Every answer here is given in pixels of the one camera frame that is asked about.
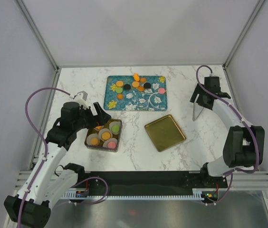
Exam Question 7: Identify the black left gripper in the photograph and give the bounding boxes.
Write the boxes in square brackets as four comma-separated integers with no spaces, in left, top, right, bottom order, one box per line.
[73,102,111,132]

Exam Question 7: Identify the green cookie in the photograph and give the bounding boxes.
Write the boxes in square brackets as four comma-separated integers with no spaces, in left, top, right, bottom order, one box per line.
[111,125,120,134]
[115,87,123,93]

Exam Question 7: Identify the orange round cookie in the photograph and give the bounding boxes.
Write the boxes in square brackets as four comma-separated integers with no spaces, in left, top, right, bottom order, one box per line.
[101,132,111,141]
[90,138,100,146]
[116,81,124,87]
[132,81,140,88]

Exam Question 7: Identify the pink cookie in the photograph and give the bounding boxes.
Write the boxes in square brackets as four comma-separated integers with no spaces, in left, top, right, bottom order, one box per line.
[107,141,116,149]
[158,88,166,94]

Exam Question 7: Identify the gold tin lid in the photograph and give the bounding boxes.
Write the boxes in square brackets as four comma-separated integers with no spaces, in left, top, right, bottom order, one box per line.
[144,114,186,152]

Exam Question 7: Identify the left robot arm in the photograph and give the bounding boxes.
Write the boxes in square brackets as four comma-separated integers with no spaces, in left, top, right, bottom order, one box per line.
[4,101,111,228]

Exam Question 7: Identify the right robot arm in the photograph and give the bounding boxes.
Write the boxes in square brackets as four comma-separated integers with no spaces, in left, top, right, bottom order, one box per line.
[190,76,265,188]

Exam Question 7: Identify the square cookie tin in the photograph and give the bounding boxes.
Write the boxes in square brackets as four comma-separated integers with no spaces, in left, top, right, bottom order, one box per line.
[85,119,123,152]

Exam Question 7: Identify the orange flower cookie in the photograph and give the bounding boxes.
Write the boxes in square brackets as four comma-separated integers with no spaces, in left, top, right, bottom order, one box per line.
[117,94,123,100]

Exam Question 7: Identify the teal floral tray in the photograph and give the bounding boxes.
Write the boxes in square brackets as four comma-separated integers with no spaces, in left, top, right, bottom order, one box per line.
[103,75,168,111]

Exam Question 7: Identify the black sandwich cookie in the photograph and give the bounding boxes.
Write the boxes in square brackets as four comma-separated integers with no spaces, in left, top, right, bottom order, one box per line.
[144,83,151,89]
[123,84,131,91]

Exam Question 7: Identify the orange fish cookie on tray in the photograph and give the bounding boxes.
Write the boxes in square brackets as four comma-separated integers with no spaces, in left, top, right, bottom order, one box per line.
[133,73,140,81]

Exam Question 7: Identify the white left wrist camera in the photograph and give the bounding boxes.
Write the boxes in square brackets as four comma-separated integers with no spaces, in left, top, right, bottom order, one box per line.
[69,91,88,106]

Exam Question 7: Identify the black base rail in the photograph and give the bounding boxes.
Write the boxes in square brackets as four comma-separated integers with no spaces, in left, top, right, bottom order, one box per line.
[78,171,228,197]

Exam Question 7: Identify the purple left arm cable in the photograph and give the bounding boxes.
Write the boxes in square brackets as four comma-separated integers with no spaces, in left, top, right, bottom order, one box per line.
[16,87,74,228]

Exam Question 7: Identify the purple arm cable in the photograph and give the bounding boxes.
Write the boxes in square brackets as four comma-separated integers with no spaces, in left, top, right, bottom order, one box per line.
[196,65,260,206]
[16,87,74,228]

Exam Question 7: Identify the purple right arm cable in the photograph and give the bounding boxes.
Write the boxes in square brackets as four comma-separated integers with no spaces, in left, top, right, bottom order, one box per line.
[196,65,260,206]

